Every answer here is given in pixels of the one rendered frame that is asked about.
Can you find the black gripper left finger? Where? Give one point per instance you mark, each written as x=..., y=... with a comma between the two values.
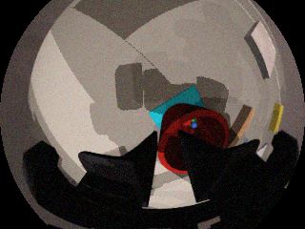
x=136, y=167

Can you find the yellow rectangular block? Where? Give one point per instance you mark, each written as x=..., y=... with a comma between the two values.
x=276, y=117

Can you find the white flat square slab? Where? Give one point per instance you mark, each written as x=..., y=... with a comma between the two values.
x=261, y=150

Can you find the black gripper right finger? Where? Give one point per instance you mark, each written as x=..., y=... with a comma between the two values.
x=206, y=163

